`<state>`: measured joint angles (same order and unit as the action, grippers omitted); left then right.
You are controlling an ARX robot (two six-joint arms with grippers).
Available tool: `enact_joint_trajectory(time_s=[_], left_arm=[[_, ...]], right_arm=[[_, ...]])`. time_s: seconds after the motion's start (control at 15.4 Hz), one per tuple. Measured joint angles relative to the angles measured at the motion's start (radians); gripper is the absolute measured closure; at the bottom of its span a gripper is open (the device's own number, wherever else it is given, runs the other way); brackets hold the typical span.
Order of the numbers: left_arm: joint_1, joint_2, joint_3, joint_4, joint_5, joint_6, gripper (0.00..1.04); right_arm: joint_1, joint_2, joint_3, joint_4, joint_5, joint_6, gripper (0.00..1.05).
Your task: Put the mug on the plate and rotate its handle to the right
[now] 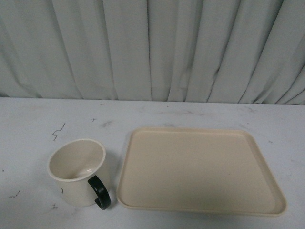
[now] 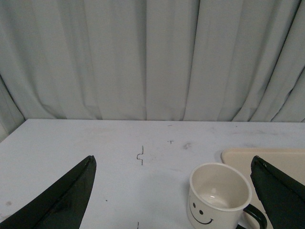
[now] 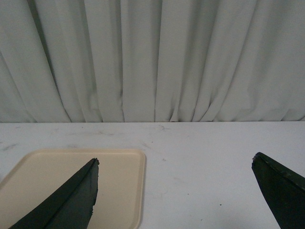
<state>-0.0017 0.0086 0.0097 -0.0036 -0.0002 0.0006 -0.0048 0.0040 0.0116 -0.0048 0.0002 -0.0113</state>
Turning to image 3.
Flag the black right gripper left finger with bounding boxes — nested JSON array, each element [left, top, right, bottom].
[[11, 158, 99, 229]]

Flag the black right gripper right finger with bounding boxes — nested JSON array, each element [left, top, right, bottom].
[[252, 152, 305, 229]]

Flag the beige plastic tray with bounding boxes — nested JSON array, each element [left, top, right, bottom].
[[0, 149, 146, 229]]

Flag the white pleated curtain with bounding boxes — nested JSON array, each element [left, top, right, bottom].
[[0, 0, 305, 123]]

